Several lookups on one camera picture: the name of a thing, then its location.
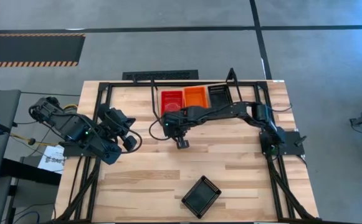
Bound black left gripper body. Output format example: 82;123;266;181
98;103;137;138

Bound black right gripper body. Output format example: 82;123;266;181
161;111;193;139

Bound red plastic slotted basket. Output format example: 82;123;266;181
160;90;185;116

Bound orange plastic slotted basket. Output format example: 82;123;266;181
183;86;209;110

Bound black plastic slotted basket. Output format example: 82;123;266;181
207;84;234;108
181;174;223;220

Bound black perforated floor strip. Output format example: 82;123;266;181
121;69;199;82

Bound white printed paper sheet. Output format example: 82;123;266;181
37;144;67;174

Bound black furniture base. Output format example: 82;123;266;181
0;157;62;187

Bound black mat orange stripes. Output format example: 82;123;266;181
0;32;86;68

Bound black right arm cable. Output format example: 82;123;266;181
148;119;169;141

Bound black aluminium table frame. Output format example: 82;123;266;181
53;80;322;224

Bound yellow cable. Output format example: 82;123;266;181
9;103;79;147

